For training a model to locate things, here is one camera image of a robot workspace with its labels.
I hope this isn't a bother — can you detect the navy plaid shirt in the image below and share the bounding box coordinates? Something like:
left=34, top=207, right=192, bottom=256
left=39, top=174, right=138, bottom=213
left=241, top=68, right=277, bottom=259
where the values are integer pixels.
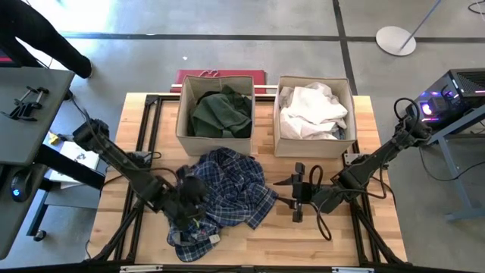
left=166, top=146, right=280, bottom=263

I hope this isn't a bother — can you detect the dark green garment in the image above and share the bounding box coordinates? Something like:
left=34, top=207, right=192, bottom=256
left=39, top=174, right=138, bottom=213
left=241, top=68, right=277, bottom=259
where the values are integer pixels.
left=188, top=84, right=254, bottom=140

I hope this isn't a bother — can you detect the black panel with red stripe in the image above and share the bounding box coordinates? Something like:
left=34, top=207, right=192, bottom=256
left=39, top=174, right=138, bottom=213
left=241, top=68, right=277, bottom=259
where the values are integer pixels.
left=0, top=45, right=23, bottom=69

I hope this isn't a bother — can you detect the black mouse with blue light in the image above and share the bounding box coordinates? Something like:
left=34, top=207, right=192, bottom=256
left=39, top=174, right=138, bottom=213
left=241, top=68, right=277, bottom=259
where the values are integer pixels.
left=9, top=168, right=35, bottom=202

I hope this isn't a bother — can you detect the blue-grey metal table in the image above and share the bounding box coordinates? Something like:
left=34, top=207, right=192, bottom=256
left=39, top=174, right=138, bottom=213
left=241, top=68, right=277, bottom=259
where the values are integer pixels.
left=418, top=104, right=485, bottom=223

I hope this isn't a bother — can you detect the person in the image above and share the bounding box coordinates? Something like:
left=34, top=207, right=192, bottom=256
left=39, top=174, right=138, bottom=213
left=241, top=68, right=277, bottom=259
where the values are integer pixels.
left=0, top=0, right=93, bottom=80

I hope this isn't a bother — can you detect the white round-base stand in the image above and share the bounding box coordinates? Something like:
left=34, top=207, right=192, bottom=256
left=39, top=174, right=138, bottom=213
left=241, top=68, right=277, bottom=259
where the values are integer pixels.
left=374, top=0, right=443, bottom=57

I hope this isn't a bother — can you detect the beige fabric storage bin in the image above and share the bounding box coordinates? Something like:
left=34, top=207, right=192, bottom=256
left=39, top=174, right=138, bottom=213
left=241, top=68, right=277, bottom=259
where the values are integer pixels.
left=175, top=74, right=255, bottom=157
left=272, top=74, right=358, bottom=159

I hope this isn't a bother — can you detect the black lit computer case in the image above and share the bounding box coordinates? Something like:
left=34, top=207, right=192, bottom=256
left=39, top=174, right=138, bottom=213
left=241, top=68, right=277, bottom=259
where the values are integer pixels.
left=405, top=67, right=485, bottom=133

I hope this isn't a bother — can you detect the grey desk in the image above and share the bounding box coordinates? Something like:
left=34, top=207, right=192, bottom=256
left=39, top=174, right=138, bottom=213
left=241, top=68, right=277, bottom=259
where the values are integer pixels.
left=0, top=67, right=106, bottom=261

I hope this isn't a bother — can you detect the black clamp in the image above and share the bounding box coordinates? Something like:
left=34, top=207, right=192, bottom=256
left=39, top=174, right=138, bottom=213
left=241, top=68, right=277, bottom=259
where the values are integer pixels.
left=1, top=86, right=50, bottom=122

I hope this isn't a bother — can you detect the black right elbow cable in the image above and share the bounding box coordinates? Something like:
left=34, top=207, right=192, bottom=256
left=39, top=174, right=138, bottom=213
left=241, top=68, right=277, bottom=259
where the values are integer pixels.
left=393, top=97, right=422, bottom=124

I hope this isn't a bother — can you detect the white cardboard box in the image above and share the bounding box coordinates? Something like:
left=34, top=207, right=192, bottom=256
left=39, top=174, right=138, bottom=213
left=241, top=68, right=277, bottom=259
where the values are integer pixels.
left=47, top=140, right=102, bottom=187

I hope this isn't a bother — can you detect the red flat case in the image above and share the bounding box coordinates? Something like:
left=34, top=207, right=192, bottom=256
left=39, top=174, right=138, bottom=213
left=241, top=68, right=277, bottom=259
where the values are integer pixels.
left=169, top=68, right=268, bottom=95

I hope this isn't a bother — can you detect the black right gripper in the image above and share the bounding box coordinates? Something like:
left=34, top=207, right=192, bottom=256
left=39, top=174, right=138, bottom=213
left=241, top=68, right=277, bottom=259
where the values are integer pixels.
left=272, top=162, right=324, bottom=224

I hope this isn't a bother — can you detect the plain white garment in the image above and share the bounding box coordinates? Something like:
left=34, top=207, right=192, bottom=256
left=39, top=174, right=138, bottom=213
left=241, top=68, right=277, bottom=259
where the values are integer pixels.
left=279, top=81, right=349, bottom=140

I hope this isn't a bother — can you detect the black front frame rail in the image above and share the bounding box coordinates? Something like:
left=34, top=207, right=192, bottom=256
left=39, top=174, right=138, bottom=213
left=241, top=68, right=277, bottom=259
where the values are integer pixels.
left=0, top=259, right=485, bottom=273

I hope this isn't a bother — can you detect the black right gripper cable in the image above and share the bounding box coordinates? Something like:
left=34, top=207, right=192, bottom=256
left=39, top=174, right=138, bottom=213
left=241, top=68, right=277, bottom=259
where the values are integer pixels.
left=308, top=164, right=333, bottom=242

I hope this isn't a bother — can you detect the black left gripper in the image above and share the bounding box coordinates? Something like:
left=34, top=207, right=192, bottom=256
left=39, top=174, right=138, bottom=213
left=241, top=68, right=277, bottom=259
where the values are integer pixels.
left=161, top=175, right=209, bottom=231

